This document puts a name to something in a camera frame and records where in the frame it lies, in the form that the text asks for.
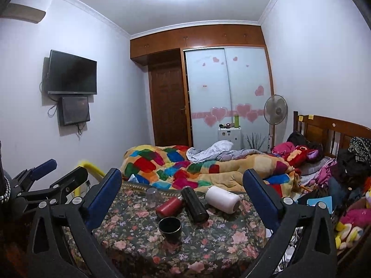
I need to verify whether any black wall television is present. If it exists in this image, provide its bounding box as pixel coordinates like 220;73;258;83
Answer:
47;50;98;95

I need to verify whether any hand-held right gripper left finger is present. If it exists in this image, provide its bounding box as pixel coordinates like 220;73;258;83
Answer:
27;167;124;278

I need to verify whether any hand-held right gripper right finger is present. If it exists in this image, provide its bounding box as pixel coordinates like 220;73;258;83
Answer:
242;168;338;278

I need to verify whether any wooden wardrobe with sliding doors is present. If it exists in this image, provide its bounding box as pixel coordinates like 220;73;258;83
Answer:
129;24;275;155

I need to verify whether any black and white patterned cloth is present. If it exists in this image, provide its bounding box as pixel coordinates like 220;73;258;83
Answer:
348;137;371;163

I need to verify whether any wooden bed headboard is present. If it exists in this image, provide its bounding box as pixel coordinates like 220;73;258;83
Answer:
293;111;371;158

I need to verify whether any red plush toy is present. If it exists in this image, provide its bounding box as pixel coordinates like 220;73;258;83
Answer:
282;145;319;167

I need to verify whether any black cup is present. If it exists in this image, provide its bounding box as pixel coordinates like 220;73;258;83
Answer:
158;217;182;244

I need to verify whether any small white cabinet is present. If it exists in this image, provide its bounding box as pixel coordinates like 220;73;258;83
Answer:
217;127;242;151

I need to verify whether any brown wooden door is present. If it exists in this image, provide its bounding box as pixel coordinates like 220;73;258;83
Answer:
148;64;192;148

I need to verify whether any dried twig bundle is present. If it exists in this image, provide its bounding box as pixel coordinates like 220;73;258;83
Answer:
245;133;267;153

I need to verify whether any red bottle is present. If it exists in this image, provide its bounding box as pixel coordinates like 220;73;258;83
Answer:
156;196;184;219

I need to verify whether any white bottle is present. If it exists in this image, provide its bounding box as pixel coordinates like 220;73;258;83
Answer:
204;186;242;214

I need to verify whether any grey striped sheet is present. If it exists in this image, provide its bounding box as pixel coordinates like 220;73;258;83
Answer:
186;140;234;163

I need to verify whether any colourful patchwork blanket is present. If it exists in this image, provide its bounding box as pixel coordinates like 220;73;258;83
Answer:
123;145;301;198

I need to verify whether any yellow and white plush toy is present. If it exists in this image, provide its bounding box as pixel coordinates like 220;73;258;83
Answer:
335;221;364;250

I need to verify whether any black clothes pile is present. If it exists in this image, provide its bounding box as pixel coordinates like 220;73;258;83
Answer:
336;148;371;190

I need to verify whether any floral tablecloth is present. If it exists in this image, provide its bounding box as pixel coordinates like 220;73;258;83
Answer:
62;181;267;278

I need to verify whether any wall air conditioner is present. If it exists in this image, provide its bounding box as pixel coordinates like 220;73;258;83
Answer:
3;3;47;24

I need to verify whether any clear plastic cup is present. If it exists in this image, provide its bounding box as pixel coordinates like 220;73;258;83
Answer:
146;188;159;206

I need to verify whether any yellow padded rail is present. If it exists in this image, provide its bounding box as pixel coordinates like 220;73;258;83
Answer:
76;160;106;180

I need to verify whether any black bag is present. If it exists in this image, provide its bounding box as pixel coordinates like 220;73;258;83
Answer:
287;131;312;151

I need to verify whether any pink plush toy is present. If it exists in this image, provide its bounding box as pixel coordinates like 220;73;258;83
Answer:
339;207;371;229

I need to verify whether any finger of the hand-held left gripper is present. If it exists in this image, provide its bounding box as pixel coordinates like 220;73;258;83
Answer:
17;166;89;209
10;159;58;199

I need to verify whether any small black wall monitor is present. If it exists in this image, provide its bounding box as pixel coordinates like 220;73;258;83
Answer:
57;95;91;126

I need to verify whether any standing fan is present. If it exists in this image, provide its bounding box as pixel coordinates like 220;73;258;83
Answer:
263;94;288;153

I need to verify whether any black bottle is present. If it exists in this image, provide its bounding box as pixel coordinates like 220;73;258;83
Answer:
181;185;210;224

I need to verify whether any blue notebook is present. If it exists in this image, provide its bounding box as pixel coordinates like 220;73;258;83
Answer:
307;196;333;212

